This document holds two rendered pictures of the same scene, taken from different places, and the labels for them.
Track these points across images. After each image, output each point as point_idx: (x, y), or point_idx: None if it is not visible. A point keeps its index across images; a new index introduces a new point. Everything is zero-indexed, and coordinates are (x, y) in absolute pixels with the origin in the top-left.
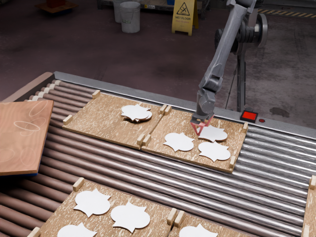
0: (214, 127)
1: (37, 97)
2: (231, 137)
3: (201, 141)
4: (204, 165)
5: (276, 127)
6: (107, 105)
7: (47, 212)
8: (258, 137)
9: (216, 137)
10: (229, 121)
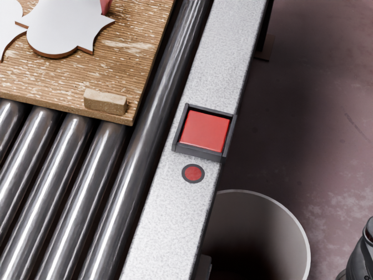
0: (100, 28)
1: None
2: (60, 71)
3: (31, 5)
4: None
5: (155, 215)
6: None
7: None
8: (87, 155)
9: (39, 29)
10: (149, 70)
